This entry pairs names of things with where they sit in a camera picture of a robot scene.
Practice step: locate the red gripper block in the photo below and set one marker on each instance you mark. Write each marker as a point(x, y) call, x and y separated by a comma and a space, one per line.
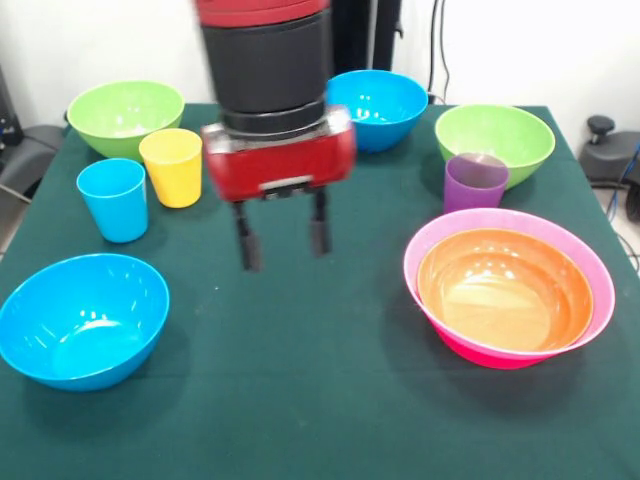
point(280, 165)

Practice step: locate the light blue plastic cup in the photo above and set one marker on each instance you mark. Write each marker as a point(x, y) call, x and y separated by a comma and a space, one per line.
point(115, 205)

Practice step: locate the orange plastic bowl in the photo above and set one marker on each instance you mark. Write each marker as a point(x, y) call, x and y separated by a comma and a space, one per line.
point(505, 290)

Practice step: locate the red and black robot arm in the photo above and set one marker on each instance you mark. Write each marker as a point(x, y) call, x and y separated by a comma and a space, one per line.
point(265, 55)

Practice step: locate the dark green tablecloth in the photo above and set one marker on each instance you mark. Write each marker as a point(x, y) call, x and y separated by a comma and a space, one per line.
point(300, 325)

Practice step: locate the yellow plastic cup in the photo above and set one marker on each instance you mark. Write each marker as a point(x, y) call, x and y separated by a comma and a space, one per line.
point(172, 170)

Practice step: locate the light blue plastic bowl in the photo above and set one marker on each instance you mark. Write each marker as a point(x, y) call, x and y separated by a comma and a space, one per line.
point(85, 325)
point(390, 112)

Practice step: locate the purple plastic cup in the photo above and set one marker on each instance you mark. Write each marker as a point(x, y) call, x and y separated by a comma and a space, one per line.
point(475, 185)

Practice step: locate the green plastic bowl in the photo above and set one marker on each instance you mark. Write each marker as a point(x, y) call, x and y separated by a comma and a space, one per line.
point(125, 112)
point(495, 135)

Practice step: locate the large pink plastic bowl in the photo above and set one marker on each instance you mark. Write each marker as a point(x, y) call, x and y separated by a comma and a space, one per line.
point(480, 355)

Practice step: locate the grey chair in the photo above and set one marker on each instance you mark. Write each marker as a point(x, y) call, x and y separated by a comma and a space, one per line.
point(25, 160)

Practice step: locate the black device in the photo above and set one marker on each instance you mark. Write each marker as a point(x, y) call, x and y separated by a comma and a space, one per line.
point(6, 120)

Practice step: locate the black equipment with knob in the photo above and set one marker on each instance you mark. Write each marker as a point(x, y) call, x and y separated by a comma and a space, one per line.
point(610, 155)

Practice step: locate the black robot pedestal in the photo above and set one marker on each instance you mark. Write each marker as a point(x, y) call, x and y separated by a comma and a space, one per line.
point(365, 35)

